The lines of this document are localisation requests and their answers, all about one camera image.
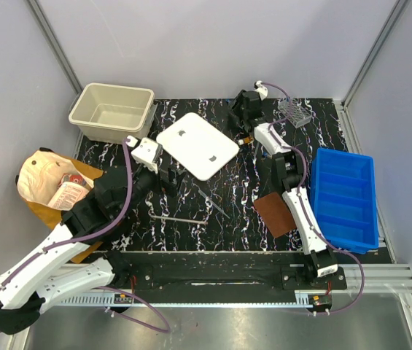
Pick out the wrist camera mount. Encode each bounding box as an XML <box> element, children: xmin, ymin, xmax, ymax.
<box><xmin>125</xmin><ymin>136</ymin><xmax>163</xmax><ymax>174</ymax></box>
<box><xmin>254</xmin><ymin>80</ymin><xmax>268</xmax><ymax>101</ymax></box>

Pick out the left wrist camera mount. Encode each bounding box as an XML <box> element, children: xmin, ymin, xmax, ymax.
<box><xmin>125</xmin><ymin>136</ymin><xmax>163</xmax><ymax>174</ymax></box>

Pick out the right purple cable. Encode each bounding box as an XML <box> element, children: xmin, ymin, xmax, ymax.
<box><xmin>260</xmin><ymin>82</ymin><xmax>365</xmax><ymax>316</ymax></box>

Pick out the beige plastic bin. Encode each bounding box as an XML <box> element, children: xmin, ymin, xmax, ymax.
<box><xmin>69</xmin><ymin>82</ymin><xmax>156</xmax><ymax>144</ymax></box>

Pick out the orange capped vial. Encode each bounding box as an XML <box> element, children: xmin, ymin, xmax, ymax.
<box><xmin>238</xmin><ymin>136</ymin><xmax>254</xmax><ymax>146</ymax></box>

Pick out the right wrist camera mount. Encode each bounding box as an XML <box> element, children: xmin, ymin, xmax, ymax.
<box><xmin>254</xmin><ymin>80</ymin><xmax>268</xmax><ymax>101</ymax></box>

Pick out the thermometer with red tip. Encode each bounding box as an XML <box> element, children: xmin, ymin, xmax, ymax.
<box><xmin>150</xmin><ymin>215</ymin><xmax>208</xmax><ymax>225</ymax></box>

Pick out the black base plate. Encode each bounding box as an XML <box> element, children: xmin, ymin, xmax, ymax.
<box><xmin>115</xmin><ymin>252</ymin><xmax>347</xmax><ymax>292</ymax></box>

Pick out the blue compartment tray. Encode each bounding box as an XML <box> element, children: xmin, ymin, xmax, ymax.
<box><xmin>310</xmin><ymin>148</ymin><xmax>379</xmax><ymax>254</ymax></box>

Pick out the clear glass rod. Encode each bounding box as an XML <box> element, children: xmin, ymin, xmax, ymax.
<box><xmin>253</xmin><ymin>141</ymin><xmax>260</xmax><ymax>161</ymax></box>

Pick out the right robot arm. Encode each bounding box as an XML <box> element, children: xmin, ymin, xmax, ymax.
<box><xmin>229</xmin><ymin>88</ymin><xmax>338</xmax><ymax>289</ymax></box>

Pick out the cloth bag with items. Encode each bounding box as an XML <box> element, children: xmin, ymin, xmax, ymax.
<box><xmin>15</xmin><ymin>147</ymin><xmax>137</xmax><ymax>263</ymax></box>

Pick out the clear test tube rack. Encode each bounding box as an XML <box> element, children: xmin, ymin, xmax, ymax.
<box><xmin>278</xmin><ymin>98</ymin><xmax>312</xmax><ymax>128</ymax></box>

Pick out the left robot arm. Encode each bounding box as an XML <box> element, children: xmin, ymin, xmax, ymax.
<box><xmin>0</xmin><ymin>166</ymin><xmax>186</xmax><ymax>335</ymax></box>

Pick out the white plastic lid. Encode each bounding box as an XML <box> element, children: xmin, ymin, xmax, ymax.
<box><xmin>156</xmin><ymin>112</ymin><xmax>239</xmax><ymax>182</ymax></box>

